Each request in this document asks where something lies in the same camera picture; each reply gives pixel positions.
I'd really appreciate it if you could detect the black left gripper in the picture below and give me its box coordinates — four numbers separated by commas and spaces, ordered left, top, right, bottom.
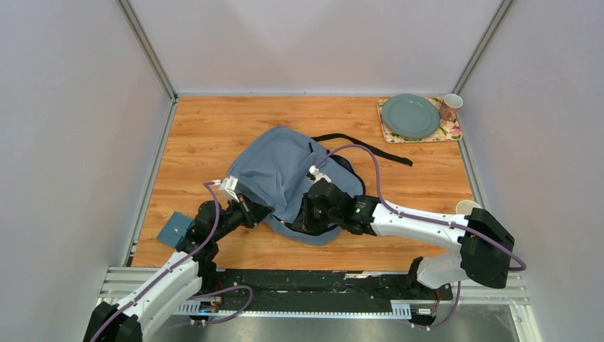
212, 193, 274, 243

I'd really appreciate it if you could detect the blue-grey student backpack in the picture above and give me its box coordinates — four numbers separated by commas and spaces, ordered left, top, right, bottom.
226, 125, 414, 247

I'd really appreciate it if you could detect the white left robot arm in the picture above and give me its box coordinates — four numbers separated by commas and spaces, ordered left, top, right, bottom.
83, 196, 273, 341

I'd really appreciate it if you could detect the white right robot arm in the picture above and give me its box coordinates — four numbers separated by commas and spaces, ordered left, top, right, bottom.
300, 180, 515, 299

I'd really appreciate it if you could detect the teal round plate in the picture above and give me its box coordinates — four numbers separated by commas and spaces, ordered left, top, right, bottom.
382, 94, 440, 139

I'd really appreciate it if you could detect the yellow mug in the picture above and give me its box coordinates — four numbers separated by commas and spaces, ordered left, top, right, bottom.
455, 199, 482, 215

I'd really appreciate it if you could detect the floral placemat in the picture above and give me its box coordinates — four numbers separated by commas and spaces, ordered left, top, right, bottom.
376, 98, 463, 144

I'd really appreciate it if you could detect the pink mug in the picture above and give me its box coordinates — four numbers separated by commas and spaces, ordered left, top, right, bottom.
439, 93, 464, 122

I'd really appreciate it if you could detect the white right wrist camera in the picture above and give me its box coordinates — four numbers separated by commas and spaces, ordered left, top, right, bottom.
306, 165, 331, 184

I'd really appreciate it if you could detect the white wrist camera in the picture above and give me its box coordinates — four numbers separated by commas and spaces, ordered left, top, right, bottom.
306, 165, 331, 184
210, 176, 240, 202

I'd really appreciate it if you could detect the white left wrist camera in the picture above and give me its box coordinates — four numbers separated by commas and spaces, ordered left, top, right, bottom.
210, 176, 240, 202

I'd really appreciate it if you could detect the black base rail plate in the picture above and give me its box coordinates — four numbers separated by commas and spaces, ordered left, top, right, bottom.
177, 269, 454, 319

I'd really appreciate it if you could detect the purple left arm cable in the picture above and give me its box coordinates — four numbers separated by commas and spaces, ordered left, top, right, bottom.
89, 181, 254, 342

